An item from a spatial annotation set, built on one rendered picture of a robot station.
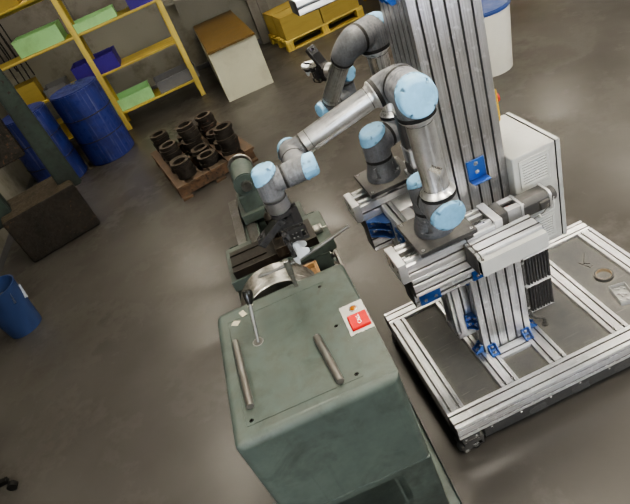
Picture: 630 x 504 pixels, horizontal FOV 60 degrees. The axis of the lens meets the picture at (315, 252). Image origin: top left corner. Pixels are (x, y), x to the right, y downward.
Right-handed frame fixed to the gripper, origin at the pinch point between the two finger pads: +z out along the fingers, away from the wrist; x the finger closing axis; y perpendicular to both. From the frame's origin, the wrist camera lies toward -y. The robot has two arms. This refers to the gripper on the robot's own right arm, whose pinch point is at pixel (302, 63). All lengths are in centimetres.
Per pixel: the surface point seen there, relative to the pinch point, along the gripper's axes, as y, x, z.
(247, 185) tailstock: 43, -50, 24
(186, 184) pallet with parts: 139, -28, 283
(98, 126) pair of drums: 105, -30, 509
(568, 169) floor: 179, 140, -24
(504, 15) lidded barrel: 142, 277, 119
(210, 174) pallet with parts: 149, -1, 284
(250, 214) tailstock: 59, -58, 26
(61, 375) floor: 130, -213, 153
